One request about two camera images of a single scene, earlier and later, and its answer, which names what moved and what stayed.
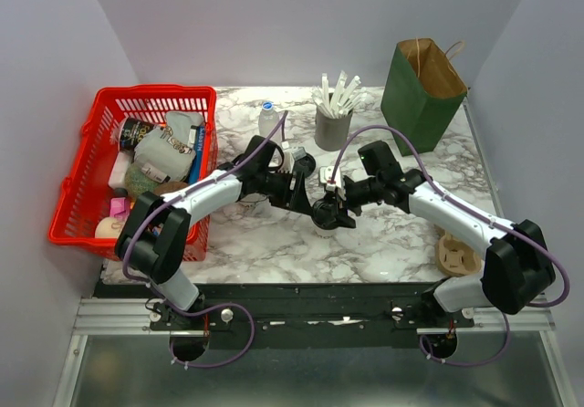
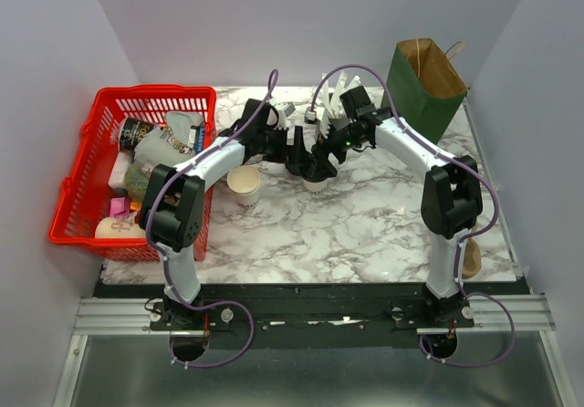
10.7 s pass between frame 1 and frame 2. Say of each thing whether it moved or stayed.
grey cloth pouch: stayed
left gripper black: moved
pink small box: stayed
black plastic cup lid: moved
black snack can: stayed
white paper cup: moved
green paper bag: stayed
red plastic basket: stayed
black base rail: stayed
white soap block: stayed
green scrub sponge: stayed
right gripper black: moved
